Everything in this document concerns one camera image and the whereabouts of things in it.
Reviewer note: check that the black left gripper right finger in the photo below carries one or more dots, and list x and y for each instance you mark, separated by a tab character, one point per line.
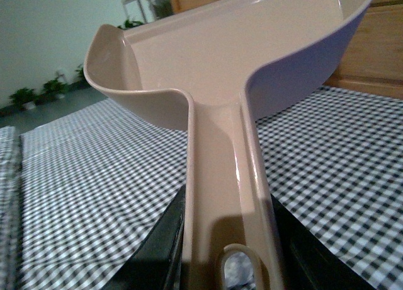
309	264

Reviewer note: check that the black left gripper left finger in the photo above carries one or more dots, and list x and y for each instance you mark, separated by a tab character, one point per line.
157	262

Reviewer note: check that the beige plastic dustpan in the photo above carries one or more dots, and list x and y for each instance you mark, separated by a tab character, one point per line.
213	72

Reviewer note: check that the black white checkered bedsheet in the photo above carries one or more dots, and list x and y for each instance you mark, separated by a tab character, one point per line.
79	195

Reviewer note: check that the wooden bed headboard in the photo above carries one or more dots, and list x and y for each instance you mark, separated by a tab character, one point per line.
372	62

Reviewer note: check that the potted green plants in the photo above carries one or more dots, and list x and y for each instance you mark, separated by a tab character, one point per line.
42	39

